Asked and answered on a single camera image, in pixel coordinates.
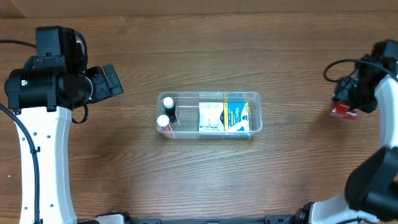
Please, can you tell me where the blue yellow VapoDrops box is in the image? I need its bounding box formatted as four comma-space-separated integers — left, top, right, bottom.
223, 102, 250, 133

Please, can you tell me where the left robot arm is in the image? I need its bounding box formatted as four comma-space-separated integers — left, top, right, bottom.
2, 26, 123, 223

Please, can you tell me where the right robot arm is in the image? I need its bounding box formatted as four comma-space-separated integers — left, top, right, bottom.
264, 39, 397, 223

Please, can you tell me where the red white box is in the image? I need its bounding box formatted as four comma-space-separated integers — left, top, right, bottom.
330, 101, 357, 119

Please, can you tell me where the black cable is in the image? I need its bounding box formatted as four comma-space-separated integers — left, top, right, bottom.
323, 58, 398, 85
0, 30, 90, 224

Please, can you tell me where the clear plastic container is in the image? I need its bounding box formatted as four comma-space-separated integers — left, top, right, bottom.
155, 91, 263, 139

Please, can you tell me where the black bottle white cap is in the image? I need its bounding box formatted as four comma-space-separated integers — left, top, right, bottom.
163, 96, 178, 123

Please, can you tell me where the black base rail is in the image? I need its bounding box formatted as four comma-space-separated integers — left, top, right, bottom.
77, 212, 295, 224

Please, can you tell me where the right black cable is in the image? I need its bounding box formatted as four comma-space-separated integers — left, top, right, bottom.
323, 58, 398, 85

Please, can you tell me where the orange tube white cap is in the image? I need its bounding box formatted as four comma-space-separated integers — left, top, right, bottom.
156, 114, 172, 133

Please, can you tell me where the left black cable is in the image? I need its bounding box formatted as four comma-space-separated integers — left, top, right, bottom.
0, 30, 90, 224

